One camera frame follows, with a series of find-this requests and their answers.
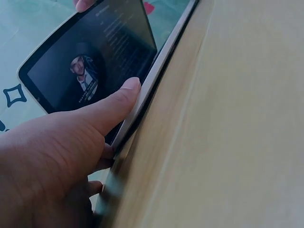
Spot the white tablet with black screen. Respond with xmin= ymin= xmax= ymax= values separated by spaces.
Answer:
xmin=18 ymin=0 xmax=200 ymax=160

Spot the person's right hand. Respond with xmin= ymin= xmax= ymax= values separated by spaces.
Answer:
xmin=72 ymin=0 xmax=96 ymax=14

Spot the person's left hand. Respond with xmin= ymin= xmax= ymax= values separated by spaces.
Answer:
xmin=0 ymin=77 xmax=142 ymax=228

